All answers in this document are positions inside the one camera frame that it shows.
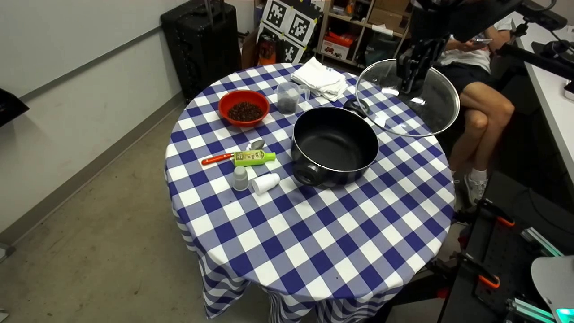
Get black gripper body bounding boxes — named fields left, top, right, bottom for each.
left=394, top=35, right=448, bottom=82

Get round glass lid black knob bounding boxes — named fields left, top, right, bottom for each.
left=355, top=58, right=462, bottom=139

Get black cooking pot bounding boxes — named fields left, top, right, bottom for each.
left=290, top=98, right=382, bottom=191

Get clear drinking glass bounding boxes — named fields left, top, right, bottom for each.
left=274, top=82, right=303, bottom=116

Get seated person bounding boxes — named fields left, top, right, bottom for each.
left=437, top=26, right=516, bottom=209

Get wooden storage shelf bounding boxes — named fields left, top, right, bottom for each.
left=315, top=0, right=414, bottom=69

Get orange box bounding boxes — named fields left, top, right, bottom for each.
left=321, top=33, right=357, bottom=62

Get white folded towel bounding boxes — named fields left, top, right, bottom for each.
left=290, top=56, right=349, bottom=103

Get dark grey sneaker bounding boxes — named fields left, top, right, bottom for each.
left=459, top=171, right=489, bottom=209

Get black white marker board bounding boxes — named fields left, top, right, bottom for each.
left=256, top=0, right=321, bottom=65

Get white desk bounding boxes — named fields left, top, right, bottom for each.
left=516, top=12, right=574, bottom=170

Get orange black clamp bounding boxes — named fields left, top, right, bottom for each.
left=477, top=200, right=516, bottom=231
left=459, top=250, right=502, bottom=293

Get dark brown beans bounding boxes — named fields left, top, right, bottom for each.
left=226, top=103, right=265, bottom=123

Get red bowl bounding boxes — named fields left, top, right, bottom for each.
left=215, top=89, right=272, bottom=132

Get blue white checkered tablecloth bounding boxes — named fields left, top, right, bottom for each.
left=163, top=62, right=459, bottom=323

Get grey shaker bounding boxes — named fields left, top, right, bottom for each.
left=231, top=166, right=249, bottom=195

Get black hard case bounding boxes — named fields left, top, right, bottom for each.
left=159, top=0, right=242, bottom=101

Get grey round plate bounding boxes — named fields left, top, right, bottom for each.
left=529, top=256, right=574, bottom=315

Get teal handled tool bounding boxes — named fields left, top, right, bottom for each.
left=507, top=297, right=559, bottom=323
left=518, top=227, right=565, bottom=259

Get red handled spoon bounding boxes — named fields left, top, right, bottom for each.
left=199, top=139, right=265, bottom=170

